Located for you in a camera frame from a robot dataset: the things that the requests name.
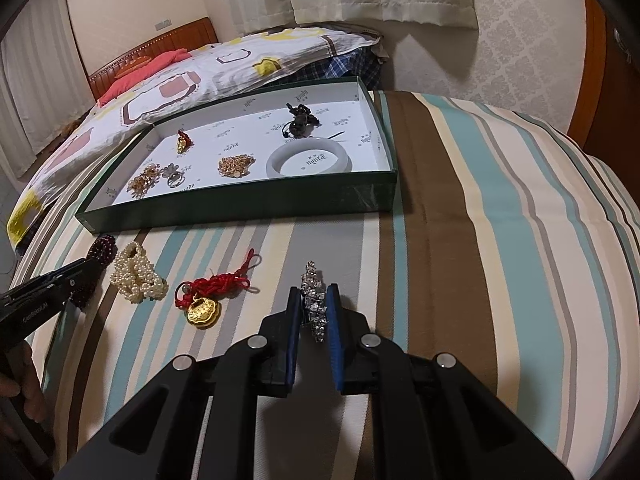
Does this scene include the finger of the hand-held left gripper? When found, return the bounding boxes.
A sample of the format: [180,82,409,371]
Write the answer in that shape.
[0,257,101,307]

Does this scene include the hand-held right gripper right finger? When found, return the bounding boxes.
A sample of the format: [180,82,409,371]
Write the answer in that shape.
[326,282,573,480]

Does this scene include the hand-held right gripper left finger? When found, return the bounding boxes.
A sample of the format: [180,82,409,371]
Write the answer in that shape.
[52,285,303,480]

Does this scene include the silver crystal bracelet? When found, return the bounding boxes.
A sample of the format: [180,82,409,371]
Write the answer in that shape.
[299,261,331,345]

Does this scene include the dark red bead bracelet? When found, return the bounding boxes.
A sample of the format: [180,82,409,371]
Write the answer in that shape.
[70,234,118,308]

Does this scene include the gold flower brooch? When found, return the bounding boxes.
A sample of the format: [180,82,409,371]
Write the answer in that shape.
[126,162,162,198]

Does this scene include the silver flower ring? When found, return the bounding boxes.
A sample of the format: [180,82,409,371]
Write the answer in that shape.
[161,162,188,189]

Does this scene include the gold chain bracelet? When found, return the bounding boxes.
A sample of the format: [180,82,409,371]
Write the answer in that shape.
[217,154,257,178]

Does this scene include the white jade bangle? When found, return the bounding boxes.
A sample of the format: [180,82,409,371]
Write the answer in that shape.
[265,136,352,178]

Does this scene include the black cord dark pendant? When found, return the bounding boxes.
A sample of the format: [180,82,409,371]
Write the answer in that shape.
[280,102,346,140]

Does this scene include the dark green shallow box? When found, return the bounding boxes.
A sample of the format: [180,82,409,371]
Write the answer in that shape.
[75,76,399,235]

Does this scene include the person's left hand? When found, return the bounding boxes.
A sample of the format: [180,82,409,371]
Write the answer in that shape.
[0,341,48,423]

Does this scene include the white window curtain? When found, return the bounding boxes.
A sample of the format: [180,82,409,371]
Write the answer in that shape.
[0,0,96,178]

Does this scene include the pink pillow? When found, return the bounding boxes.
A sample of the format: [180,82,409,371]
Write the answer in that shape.
[97,49,191,106]

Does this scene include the small red gold cushion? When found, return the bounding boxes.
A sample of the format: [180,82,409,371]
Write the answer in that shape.
[115,55,151,78]

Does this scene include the wooden headboard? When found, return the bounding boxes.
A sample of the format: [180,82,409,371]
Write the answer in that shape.
[87,16,218,101]

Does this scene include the blue plaid bed sheet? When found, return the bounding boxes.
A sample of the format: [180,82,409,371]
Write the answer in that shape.
[295,50,391,92]

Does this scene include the bed with patterned quilt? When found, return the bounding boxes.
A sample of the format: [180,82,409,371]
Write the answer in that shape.
[7,25,383,256]

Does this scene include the brown wooden door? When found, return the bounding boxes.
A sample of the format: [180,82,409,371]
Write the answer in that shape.
[567,0,640,156]

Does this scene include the silver door lock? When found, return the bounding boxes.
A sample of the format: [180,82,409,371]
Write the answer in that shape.
[612,27,633,63]

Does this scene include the white pearl necklace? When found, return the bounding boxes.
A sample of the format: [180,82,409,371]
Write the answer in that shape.
[110,241,166,303]

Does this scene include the red cord gold lock pendant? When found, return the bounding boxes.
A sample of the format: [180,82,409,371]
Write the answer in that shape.
[174,249,263,328]

